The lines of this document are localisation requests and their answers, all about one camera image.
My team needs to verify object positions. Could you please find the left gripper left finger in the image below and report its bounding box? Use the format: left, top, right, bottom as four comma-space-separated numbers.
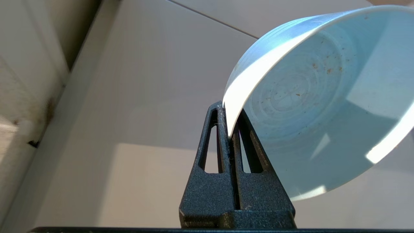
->
179, 101, 237, 229

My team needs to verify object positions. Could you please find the light blue plastic bowl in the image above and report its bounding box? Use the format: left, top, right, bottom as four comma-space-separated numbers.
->
223, 5, 414, 201

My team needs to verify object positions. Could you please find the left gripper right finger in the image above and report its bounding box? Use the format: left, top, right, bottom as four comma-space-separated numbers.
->
232, 109, 297, 229

